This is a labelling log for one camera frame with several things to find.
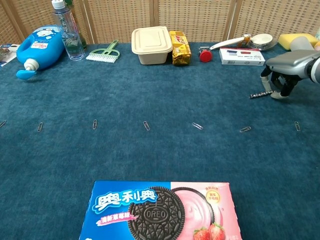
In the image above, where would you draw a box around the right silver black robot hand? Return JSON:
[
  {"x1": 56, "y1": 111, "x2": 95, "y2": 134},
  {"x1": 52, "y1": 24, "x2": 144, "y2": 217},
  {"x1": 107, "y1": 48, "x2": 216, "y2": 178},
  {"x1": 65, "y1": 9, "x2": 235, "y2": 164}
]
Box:
[{"x1": 259, "y1": 49, "x2": 313, "y2": 100}]

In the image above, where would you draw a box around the silver metal ball chain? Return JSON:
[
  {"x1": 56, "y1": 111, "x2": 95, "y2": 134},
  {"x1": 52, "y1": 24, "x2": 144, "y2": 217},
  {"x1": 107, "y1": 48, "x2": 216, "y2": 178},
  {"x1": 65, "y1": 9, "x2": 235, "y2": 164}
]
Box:
[{"x1": 249, "y1": 90, "x2": 277, "y2": 99}]

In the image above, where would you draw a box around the green hand brush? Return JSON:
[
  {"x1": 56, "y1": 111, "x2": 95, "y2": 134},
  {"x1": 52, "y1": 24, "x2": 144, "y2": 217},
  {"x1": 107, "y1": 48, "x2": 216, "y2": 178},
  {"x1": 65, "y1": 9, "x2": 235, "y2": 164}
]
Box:
[{"x1": 85, "y1": 39, "x2": 120, "y2": 64}]

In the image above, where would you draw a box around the translucent squeeze wash bottle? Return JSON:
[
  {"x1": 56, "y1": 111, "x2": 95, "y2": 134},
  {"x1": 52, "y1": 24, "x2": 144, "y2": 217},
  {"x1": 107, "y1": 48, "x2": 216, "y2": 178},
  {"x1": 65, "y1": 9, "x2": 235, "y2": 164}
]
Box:
[{"x1": 289, "y1": 35, "x2": 315, "y2": 52}]

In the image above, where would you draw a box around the yellow sponge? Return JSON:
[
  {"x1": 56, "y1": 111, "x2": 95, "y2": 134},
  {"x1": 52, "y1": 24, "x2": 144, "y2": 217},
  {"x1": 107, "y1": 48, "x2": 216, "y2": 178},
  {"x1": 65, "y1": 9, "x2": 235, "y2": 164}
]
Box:
[{"x1": 277, "y1": 32, "x2": 320, "y2": 51}]

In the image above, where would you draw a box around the white patterned bowl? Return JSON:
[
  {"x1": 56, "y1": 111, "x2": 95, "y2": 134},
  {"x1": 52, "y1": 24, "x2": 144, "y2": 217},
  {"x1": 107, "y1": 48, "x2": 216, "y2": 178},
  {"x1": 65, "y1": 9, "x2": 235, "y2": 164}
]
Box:
[{"x1": 248, "y1": 33, "x2": 279, "y2": 51}]

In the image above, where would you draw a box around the white box blue red print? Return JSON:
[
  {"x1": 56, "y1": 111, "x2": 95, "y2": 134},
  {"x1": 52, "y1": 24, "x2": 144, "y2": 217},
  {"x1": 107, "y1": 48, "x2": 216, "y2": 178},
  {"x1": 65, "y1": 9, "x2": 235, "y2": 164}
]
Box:
[{"x1": 218, "y1": 47, "x2": 266, "y2": 67}]

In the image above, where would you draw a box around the red push button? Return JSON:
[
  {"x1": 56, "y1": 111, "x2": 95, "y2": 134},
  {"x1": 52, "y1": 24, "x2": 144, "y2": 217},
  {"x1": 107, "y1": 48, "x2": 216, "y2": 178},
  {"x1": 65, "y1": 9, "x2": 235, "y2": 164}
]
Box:
[{"x1": 198, "y1": 46, "x2": 214, "y2": 63}]

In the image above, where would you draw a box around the woven rattan folding screen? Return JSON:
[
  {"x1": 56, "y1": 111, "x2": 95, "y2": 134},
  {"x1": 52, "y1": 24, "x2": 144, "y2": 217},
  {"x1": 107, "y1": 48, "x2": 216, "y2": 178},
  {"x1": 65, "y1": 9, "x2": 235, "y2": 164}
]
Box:
[{"x1": 0, "y1": 0, "x2": 320, "y2": 46}]

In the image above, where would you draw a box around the yellow biscuit packet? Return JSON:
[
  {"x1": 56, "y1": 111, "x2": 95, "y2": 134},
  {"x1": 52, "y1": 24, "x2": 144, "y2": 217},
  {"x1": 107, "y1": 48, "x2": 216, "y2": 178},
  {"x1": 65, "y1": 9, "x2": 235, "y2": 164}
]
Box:
[{"x1": 168, "y1": 30, "x2": 193, "y2": 67}]

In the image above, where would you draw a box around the beige lidded lunch box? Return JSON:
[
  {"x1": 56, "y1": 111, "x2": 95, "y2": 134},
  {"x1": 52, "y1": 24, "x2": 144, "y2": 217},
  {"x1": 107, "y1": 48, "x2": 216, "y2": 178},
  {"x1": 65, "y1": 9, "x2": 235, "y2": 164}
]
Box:
[{"x1": 131, "y1": 25, "x2": 174, "y2": 66}]

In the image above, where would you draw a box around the blue carpet table cover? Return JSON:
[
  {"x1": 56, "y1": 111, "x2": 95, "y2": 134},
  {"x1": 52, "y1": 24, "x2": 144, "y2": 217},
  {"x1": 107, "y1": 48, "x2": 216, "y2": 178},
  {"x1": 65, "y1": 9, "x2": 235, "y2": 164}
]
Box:
[{"x1": 0, "y1": 41, "x2": 320, "y2": 240}]

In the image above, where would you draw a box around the blue pink Oreo box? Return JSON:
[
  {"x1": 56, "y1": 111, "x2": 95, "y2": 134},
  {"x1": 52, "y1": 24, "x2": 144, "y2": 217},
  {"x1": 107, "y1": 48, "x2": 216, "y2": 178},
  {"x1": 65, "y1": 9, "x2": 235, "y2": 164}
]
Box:
[{"x1": 79, "y1": 180, "x2": 242, "y2": 240}]

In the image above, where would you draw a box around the green-capped drink bottle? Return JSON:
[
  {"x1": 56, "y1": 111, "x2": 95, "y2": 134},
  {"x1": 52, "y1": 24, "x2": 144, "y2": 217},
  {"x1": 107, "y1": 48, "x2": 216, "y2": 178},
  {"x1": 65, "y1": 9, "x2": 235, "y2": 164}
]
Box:
[{"x1": 63, "y1": 0, "x2": 88, "y2": 50}]

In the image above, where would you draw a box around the clear plastic water bottle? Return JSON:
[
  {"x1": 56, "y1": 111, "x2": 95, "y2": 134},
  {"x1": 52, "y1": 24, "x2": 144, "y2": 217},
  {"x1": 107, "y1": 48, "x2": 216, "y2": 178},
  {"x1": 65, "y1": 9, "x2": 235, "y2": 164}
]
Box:
[{"x1": 51, "y1": 0, "x2": 86, "y2": 62}]

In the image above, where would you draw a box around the blue detergent bottle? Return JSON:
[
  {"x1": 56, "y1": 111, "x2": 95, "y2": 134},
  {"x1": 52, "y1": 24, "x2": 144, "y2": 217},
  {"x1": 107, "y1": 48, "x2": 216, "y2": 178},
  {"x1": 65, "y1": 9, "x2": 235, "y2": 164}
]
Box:
[{"x1": 15, "y1": 24, "x2": 67, "y2": 81}]

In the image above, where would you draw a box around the white handled brush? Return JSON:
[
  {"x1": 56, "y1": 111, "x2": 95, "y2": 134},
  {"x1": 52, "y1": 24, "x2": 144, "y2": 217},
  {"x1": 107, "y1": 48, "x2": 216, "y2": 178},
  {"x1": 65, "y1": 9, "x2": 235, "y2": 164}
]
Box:
[{"x1": 209, "y1": 33, "x2": 251, "y2": 51}]

